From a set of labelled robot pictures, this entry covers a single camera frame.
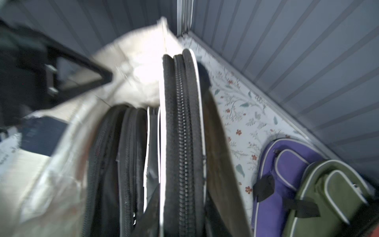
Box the black zippered paddle case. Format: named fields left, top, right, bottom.
left=82, top=105, right=148, bottom=237

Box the floral canvas tote bag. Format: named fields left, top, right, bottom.
left=1, top=17, right=183, bottom=237

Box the purple round case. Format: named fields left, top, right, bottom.
left=252, top=138, right=324, bottom=237

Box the olive green paddle cover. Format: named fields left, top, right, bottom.
left=282, top=160, right=372, bottom=237

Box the blue Deerway paddle set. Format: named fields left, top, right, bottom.
left=159, top=49, right=252, bottom=237

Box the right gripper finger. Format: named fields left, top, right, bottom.
left=131, top=185, right=160, bottom=237

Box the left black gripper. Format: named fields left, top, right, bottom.
left=1, top=23, right=113, bottom=127

